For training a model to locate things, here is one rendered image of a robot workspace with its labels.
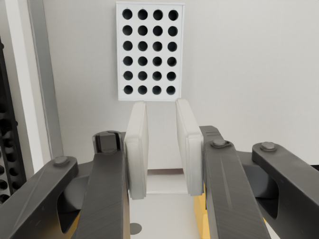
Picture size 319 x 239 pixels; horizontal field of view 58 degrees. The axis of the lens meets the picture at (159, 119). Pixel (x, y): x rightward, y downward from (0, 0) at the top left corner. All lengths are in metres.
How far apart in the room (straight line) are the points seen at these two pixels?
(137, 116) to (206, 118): 0.29
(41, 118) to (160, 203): 0.20
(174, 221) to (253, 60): 0.25
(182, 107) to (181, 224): 0.24
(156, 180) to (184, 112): 0.33
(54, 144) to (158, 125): 0.16
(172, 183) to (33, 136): 0.24
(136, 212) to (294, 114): 0.27
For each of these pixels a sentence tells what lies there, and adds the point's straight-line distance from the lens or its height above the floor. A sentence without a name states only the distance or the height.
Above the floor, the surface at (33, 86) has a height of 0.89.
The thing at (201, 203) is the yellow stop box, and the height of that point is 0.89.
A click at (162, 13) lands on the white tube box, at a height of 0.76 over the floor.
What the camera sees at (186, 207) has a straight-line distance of 0.42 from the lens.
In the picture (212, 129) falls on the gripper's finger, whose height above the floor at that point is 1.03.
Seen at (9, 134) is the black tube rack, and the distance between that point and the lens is 0.36.
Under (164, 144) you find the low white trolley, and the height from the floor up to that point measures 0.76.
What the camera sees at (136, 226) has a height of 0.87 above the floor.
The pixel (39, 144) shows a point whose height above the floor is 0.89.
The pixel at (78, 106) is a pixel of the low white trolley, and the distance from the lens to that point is 0.44.
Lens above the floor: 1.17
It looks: 72 degrees down
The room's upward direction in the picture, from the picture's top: 177 degrees clockwise
